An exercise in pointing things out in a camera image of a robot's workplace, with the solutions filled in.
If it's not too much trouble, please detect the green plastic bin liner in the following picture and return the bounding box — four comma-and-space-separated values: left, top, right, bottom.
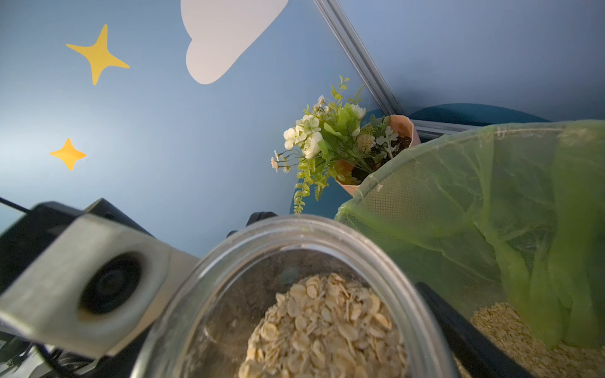
336, 120, 604, 347

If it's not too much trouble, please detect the brown-lid oatmeal jar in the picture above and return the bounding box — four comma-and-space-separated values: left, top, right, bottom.
132, 216, 459, 377

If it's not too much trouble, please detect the loose oatmeal in bin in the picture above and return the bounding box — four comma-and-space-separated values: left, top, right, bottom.
471, 302, 604, 377

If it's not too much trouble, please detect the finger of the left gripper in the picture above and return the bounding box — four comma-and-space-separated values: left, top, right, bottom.
244, 212, 277, 228

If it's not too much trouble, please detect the artificial white flower plant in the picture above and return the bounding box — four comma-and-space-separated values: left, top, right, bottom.
270, 77, 387, 214

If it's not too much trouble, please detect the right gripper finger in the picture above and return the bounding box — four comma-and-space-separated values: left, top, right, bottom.
415, 283, 532, 378

